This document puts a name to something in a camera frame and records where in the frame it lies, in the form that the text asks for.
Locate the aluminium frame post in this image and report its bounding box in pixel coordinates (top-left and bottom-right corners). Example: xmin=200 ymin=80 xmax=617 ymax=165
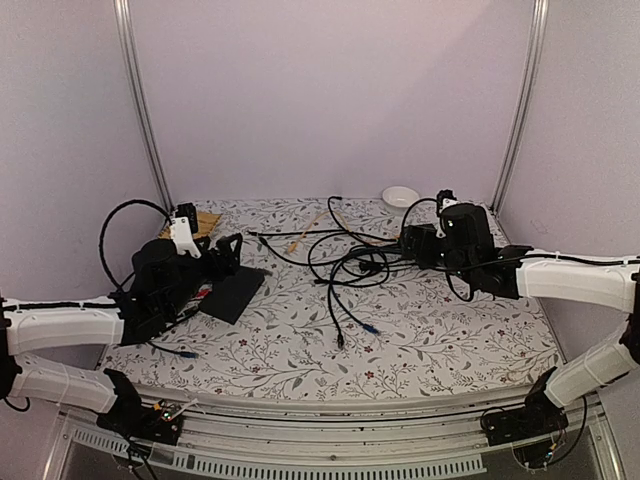
xmin=113 ymin=0 xmax=174 ymax=210
xmin=490 ymin=0 xmax=549 ymax=216

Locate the aluminium front rail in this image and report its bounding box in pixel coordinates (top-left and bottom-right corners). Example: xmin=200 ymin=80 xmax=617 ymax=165
xmin=44 ymin=387 xmax=626 ymax=479

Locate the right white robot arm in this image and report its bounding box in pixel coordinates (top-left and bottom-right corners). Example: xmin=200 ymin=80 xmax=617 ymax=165
xmin=399 ymin=199 xmax=639 ymax=445

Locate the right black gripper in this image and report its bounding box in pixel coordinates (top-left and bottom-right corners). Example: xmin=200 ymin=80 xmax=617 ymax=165
xmin=402 ymin=224 xmax=474 ymax=284

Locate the blue ethernet cable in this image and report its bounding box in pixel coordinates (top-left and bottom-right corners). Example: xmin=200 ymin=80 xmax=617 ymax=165
xmin=329 ymin=259 xmax=381 ymax=336

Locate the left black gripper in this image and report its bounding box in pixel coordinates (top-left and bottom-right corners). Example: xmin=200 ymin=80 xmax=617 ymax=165
xmin=163 ymin=233 xmax=243 ymax=319

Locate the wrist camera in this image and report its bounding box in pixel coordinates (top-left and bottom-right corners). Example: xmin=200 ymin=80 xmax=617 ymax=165
xmin=169 ymin=203 xmax=201 ymax=259
xmin=436 ymin=189 xmax=458 ymax=213

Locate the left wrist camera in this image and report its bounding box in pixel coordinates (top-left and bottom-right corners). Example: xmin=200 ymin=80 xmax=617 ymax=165
xmin=169 ymin=203 xmax=201 ymax=259

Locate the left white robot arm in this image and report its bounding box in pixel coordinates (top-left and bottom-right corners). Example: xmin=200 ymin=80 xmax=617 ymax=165
xmin=1 ymin=234 xmax=243 ymax=445

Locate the white bowl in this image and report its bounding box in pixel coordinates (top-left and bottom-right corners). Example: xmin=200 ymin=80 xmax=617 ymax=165
xmin=381 ymin=186 xmax=420 ymax=213

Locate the black ethernet cable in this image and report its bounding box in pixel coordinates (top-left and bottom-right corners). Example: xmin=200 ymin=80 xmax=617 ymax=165
xmin=248 ymin=195 xmax=416 ymax=349

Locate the right aluminium frame post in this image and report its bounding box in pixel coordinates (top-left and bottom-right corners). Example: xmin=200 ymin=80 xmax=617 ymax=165
xmin=490 ymin=0 xmax=549 ymax=216

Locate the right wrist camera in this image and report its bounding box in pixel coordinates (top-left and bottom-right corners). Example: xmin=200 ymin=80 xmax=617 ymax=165
xmin=436 ymin=189 xmax=458 ymax=213

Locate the yellow ethernet cable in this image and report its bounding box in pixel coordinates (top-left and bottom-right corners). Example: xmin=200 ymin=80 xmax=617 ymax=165
xmin=287 ymin=212 xmax=401 ymax=254

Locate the left aluminium frame post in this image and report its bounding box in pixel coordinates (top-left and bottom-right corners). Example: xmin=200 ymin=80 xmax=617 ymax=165
xmin=113 ymin=0 xmax=174 ymax=210

